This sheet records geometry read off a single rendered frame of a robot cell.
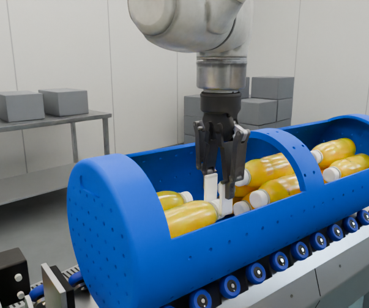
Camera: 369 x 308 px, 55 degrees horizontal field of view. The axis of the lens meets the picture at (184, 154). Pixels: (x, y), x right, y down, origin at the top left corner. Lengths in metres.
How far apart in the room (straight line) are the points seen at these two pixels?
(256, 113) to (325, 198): 3.35
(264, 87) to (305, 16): 1.94
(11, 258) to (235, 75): 0.57
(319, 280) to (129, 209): 0.58
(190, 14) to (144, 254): 0.33
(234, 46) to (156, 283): 0.39
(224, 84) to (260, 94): 3.97
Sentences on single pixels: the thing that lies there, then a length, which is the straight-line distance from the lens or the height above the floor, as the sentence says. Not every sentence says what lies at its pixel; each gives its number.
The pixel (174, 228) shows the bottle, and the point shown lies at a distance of 0.62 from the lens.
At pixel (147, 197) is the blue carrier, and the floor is 1.19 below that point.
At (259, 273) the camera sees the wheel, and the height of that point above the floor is 0.97.
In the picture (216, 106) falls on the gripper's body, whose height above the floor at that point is 1.32.
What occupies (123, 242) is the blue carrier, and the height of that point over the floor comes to 1.14.
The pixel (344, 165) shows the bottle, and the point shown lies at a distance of 1.04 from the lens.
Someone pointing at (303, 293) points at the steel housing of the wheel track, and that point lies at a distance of 0.93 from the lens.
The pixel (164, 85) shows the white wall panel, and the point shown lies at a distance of 5.15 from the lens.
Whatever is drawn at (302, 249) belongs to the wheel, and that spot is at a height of 0.97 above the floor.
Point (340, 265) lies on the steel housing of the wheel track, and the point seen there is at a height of 0.88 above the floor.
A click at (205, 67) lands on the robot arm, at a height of 1.38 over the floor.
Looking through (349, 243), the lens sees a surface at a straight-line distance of 1.07.
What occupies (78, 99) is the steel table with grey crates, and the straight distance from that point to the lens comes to 3.47.
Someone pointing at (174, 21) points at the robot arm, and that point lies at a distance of 0.44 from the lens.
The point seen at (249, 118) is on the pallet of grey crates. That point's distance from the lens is 4.20.
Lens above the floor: 1.39
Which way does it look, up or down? 15 degrees down
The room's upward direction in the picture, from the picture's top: straight up
